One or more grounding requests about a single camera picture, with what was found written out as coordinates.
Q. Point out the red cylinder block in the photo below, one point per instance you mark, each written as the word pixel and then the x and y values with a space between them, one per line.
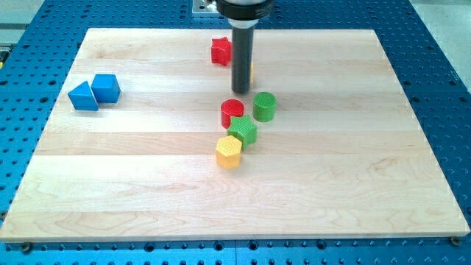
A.
pixel 230 108

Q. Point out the blue cube block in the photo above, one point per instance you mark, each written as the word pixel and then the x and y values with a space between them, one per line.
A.
pixel 105 88

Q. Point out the blue triangular prism block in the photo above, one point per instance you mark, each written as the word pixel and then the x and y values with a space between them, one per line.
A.
pixel 82 97

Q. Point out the silver metal mounting plate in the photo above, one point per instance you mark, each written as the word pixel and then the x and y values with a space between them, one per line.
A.
pixel 204 8

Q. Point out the green star block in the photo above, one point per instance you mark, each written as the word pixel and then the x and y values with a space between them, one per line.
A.
pixel 243 129

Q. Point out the yellow heart block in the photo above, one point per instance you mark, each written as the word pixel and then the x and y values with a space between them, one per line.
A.
pixel 251 73

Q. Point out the red star block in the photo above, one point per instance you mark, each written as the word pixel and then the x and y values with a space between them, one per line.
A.
pixel 221 51

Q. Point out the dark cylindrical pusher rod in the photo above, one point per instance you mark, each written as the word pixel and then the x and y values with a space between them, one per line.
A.
pixel 242 41

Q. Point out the yellow hexagon block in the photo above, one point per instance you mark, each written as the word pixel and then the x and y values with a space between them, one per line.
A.
pixel 228 152

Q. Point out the light wooden board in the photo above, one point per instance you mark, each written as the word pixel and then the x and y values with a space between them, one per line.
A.
pixel 344 157

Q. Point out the green cylinder block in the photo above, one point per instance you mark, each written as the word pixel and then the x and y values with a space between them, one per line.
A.
pixel 264 106

